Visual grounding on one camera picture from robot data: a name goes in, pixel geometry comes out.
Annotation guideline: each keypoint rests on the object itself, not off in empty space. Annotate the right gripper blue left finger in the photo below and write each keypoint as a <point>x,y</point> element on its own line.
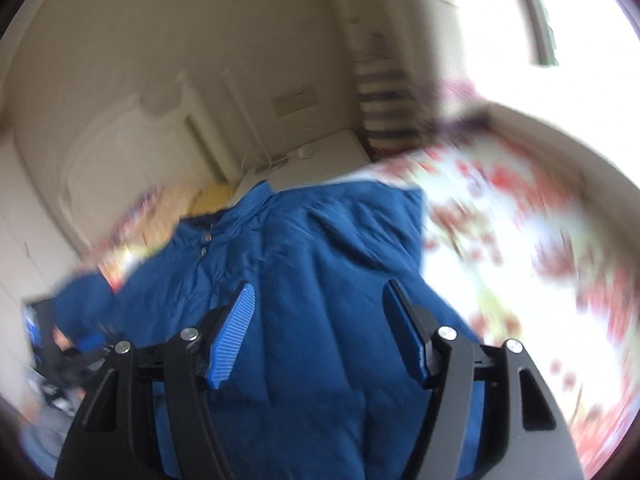
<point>113,435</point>

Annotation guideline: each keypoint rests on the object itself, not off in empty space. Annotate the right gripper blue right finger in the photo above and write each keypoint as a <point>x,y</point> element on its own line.
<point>523,433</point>

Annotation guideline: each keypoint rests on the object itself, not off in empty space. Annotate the blue puffer jacket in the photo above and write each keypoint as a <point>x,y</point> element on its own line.
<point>318,390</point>

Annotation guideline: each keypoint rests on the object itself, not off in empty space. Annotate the floral bed blanket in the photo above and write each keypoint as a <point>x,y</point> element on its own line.
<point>510,248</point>

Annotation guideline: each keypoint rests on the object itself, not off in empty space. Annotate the yellow pillow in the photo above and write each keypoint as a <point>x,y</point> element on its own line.
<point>211,199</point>

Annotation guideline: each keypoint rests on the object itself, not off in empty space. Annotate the white bed headboard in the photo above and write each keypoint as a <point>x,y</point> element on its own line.
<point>164,136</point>

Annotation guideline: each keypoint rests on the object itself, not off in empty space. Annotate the white nightstand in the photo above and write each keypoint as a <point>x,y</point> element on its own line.
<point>311,164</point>

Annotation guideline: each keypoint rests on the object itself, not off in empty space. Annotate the patterned window curtain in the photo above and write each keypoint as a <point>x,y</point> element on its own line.
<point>387,109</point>

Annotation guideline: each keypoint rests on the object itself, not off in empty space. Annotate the wall power socket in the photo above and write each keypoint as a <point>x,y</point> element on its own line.
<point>294,100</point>

